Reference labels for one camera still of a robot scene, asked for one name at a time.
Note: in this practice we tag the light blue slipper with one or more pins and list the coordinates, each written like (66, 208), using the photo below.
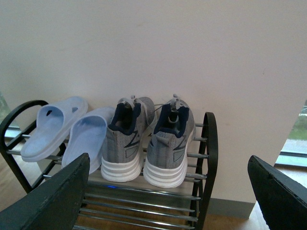
(53, 124)
(87, 135)

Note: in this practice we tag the black metal shoe rack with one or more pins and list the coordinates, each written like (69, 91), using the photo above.
(128, 206)

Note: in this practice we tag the grey knit sneaker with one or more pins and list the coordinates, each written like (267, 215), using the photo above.
(122, 155)

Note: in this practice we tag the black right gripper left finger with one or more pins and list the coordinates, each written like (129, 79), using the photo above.
(54, 205)

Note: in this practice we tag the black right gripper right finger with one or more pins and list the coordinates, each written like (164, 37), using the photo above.
(282, 200)

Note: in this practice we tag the grey knit sneaker sideways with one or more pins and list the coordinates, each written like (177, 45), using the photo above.
(166, 159)

